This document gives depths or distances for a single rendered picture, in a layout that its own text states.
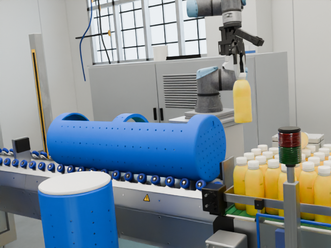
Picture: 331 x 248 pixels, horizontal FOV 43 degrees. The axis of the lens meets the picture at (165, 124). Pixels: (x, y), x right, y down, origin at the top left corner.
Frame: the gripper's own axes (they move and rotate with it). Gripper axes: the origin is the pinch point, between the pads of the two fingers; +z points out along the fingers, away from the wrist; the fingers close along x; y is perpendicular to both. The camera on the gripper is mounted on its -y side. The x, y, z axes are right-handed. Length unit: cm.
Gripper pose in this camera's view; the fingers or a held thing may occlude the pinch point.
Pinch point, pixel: (241, 75)
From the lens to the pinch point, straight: 168.4
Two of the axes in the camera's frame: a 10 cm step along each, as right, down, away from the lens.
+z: 0.8, 10.0, 0.3
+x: -5.4, 0.7, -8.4
